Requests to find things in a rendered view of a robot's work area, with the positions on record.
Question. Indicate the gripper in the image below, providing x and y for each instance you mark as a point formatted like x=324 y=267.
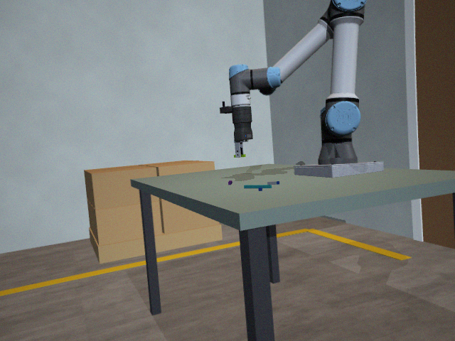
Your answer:
x=241 y=118

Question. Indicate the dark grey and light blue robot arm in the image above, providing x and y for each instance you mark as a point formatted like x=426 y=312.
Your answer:
x=341 y=115

